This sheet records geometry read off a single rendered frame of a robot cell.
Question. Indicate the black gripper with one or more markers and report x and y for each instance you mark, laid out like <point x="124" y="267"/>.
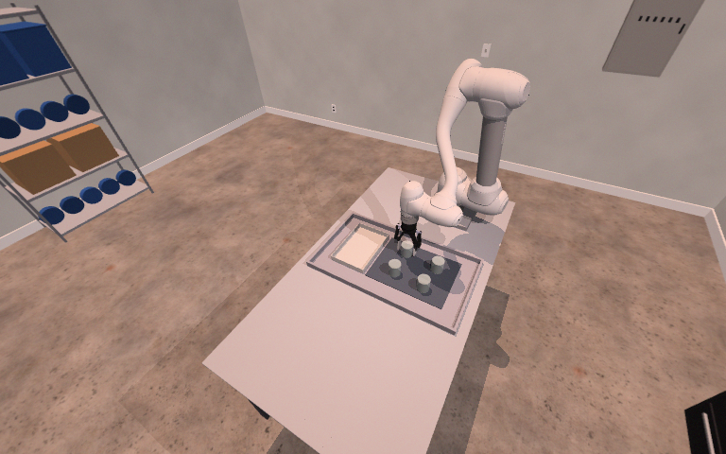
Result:
<point x="410" y="230"/>

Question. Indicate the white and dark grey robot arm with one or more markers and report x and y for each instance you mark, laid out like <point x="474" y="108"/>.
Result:
<point x="498" y="92"/>

